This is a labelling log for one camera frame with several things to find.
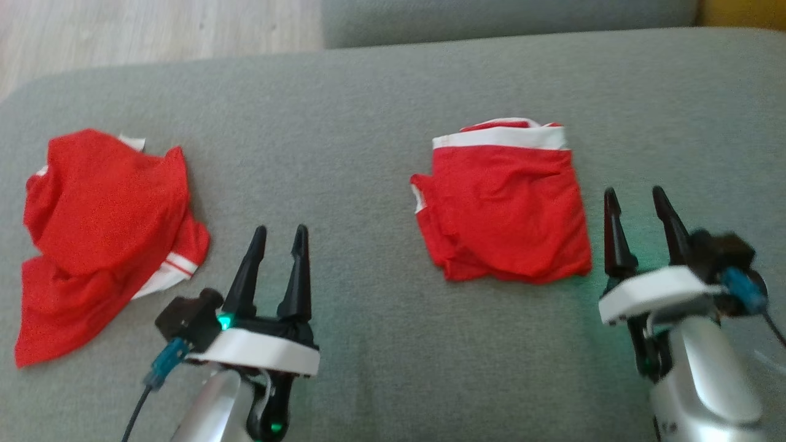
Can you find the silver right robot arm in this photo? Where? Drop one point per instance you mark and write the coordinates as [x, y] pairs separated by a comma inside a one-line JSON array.
[[706, 380]]

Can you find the red white basketball jersey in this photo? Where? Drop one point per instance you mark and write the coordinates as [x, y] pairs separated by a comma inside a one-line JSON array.
[[104, 221]]

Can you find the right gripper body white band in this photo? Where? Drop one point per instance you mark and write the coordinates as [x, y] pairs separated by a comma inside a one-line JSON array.
[[651, 294]]

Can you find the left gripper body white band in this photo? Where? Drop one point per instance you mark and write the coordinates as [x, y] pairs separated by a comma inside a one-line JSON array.
[[264, 353]]

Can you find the grey sofa seat cushion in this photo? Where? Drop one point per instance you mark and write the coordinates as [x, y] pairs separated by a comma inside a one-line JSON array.
[[344, 153]]

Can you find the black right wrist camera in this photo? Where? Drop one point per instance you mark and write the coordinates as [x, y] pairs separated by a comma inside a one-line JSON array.
[[724, 252]]

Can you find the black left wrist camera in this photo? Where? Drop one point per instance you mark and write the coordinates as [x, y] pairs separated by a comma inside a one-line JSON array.
[[187, 319]]

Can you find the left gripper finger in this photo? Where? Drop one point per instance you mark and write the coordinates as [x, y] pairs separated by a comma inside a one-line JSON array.
[[245, 282], [298, 282]]

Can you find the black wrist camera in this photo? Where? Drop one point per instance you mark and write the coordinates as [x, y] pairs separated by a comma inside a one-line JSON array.
[[187, 319], [724, 252]]

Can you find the red shorts white trim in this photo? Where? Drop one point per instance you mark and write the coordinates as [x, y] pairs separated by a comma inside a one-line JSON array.
[[509, 209]]

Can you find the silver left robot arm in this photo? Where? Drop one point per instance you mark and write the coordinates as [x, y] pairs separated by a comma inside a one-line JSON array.
[[212, 408]]

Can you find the grey sofa back cushion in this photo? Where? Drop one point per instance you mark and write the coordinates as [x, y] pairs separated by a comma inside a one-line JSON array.
[[503, 18]]

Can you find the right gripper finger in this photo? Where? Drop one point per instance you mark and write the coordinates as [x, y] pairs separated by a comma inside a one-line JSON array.
[[617, 245], [675, 233]]

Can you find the yellow cushion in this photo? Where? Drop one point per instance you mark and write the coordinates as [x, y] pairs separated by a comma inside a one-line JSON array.
[[743, 12]]

